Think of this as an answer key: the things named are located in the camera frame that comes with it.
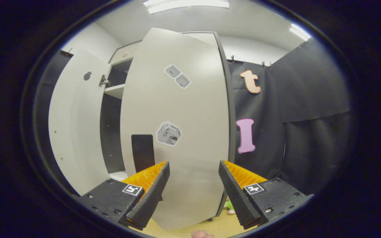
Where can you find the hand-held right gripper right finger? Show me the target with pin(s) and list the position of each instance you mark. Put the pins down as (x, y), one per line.
(235, 195)

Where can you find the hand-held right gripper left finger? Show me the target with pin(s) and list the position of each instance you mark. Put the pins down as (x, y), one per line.
(150, 196)

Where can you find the grey shoe cabinet door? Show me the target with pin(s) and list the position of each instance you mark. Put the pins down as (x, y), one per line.
(193, 125)
(78, 125)

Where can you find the grey shoe cabinet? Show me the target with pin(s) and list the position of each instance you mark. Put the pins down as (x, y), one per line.
(111, 125)

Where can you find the small green toy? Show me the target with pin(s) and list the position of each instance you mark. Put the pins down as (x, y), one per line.
(229, 205)

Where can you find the ceiling light panel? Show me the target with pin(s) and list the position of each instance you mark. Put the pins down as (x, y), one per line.
(185, 6)
(299, 32)

